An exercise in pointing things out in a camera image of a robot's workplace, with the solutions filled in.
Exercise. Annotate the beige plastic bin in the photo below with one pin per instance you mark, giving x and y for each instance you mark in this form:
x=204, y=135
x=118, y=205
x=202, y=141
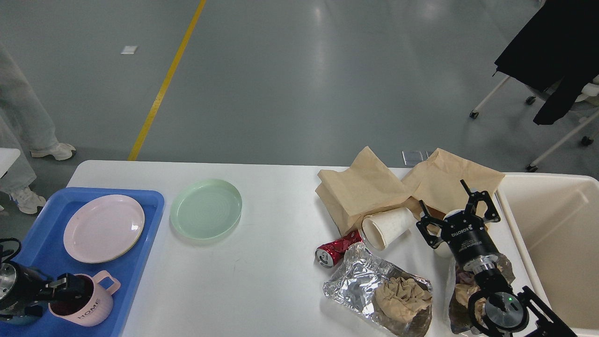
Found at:
x=555, y=218

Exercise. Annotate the right brown paper bag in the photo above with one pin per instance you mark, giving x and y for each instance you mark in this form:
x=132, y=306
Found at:
x=436, y=181

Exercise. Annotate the left brown paper bag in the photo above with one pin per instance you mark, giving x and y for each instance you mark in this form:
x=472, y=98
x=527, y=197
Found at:
x=367, y=187

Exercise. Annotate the foil wrapper with napkin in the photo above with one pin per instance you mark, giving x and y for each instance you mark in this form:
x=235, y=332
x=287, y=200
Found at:
x=382, y=293

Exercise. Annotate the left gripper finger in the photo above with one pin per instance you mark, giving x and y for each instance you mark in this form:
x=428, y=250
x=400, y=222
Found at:
x=67, y=287
x=36, y=310

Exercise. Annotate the crushed red soda can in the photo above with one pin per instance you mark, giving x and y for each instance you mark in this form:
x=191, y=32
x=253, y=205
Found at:
x=330, y=254

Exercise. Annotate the black jacket on chair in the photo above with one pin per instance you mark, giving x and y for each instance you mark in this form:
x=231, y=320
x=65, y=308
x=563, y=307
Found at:
x=558, y=46

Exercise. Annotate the white rolling chair frame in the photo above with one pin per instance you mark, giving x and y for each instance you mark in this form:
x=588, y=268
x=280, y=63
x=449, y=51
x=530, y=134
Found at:
x=513, y=133

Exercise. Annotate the foil bag under right arm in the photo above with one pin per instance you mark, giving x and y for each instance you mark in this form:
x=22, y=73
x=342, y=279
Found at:
x=460, y=287

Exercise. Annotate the pink plate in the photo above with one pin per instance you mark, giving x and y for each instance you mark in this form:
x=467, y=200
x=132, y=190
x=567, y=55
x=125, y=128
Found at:
x=104, y=229

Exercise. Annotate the blue plastic tray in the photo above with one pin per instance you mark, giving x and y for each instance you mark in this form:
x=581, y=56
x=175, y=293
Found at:
x=43, y=248

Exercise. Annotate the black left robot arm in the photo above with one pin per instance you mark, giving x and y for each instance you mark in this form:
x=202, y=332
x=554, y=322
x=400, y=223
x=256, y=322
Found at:
x=9, y=248

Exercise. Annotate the green plate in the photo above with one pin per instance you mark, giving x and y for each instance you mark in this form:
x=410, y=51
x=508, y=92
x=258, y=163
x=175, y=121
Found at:
x=206, y=210

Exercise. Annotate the person in light trousers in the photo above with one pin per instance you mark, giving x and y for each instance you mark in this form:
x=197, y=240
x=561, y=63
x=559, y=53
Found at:
x=25, y=123

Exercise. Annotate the white paper cup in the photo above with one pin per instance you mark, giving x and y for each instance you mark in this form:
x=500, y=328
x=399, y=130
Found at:
x=443, y=249
x=382, y=228

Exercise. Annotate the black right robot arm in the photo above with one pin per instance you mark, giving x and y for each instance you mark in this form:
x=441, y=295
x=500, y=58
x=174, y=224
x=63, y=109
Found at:
x=495, y=309

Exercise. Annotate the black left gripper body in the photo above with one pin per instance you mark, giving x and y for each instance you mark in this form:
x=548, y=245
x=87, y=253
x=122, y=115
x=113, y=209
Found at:
x=19, y=286

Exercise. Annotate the dark teal mug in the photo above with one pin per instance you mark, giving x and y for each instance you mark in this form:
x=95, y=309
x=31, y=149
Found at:
x=17, y=320

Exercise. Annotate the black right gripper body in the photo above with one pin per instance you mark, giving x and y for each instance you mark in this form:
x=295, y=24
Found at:
x=469, y=242

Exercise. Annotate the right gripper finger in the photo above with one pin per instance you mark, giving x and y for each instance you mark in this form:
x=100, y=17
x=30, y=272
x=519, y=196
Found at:
x=427, y=219
x=474, y=198

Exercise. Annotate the brown paper bag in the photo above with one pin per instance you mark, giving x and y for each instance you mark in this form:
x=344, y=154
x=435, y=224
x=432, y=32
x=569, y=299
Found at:
x=367, y=187
x=436, y=181

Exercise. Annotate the pink mug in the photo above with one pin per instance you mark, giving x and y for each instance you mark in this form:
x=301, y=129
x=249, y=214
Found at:
x=93, y=308

